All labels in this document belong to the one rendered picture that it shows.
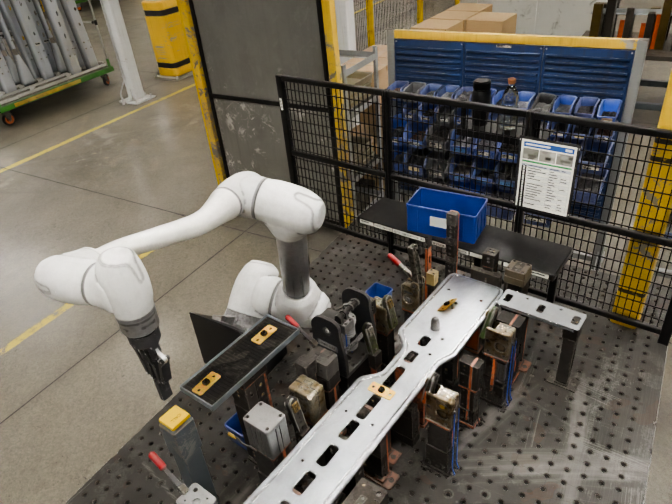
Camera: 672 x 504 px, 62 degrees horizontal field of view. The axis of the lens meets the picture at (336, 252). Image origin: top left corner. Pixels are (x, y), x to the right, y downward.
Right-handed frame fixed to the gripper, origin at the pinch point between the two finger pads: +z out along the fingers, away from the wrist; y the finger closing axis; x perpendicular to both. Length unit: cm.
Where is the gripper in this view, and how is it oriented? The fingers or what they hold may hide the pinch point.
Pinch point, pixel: (163, 387)
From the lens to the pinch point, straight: 153.7
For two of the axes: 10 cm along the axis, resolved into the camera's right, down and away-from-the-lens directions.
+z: 0.8, 8.3, 5.5
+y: 8.0, 2.8, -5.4
